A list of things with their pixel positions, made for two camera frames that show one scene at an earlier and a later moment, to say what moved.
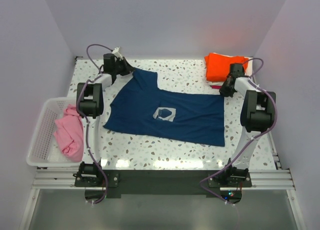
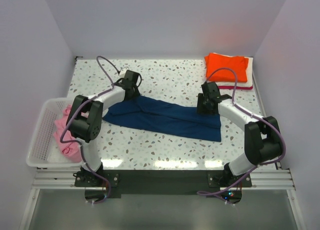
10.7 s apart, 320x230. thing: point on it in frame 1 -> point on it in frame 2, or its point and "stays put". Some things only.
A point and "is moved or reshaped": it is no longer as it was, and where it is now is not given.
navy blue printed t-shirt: (140, 105) is moved or reshaped
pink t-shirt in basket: (69, 132) stays put
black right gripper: (223, 92) -> (199, 109)
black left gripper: (128, 68) -> (136, 94)
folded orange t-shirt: (217, 66) stays put
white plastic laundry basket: (44, 148) stays put
